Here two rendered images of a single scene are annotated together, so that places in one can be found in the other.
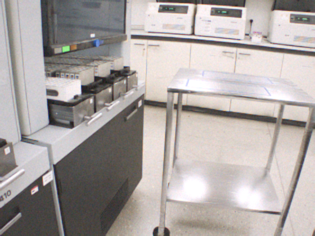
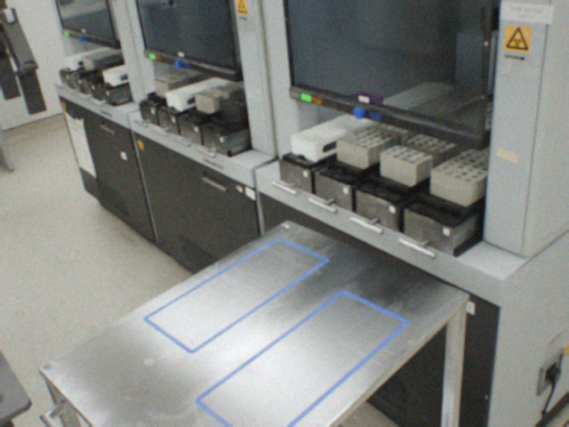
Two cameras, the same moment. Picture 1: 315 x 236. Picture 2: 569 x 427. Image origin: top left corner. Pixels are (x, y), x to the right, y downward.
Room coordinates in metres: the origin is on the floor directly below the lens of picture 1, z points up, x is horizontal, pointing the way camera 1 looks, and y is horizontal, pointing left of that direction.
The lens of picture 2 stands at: (1.71, -0.96, 1.47)
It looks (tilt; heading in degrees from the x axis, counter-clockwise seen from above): 29 degrees down; 128
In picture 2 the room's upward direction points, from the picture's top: 6 degrees counter-clockwise
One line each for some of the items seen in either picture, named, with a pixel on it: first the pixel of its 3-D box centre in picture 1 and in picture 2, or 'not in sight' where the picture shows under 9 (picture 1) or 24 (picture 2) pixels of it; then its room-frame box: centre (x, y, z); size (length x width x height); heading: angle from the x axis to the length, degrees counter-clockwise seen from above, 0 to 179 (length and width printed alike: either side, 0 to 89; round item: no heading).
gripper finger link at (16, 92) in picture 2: not in sight; (7, 79); (0.69, -0.40, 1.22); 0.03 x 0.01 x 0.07; 74
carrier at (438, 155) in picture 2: (85, 68); (424, 157); (1.18, 0.33, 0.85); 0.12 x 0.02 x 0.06; 164
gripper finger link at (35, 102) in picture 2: not in sight; (32, 92); (0.83, -0.44, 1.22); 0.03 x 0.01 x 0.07; 74
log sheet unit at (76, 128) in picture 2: not in sight; (78, 144); (-0.85, 0.70, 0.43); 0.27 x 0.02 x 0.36; 164
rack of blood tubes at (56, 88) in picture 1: (40, 87); (340, 134); (0.89, 0.42, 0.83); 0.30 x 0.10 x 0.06; 74
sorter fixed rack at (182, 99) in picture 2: not in sight; (207, 92); (0.21, 0.61, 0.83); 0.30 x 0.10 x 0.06; 74
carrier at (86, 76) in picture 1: (84, 77); (354, 153); (1.01, 0.28, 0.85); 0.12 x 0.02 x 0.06; 165
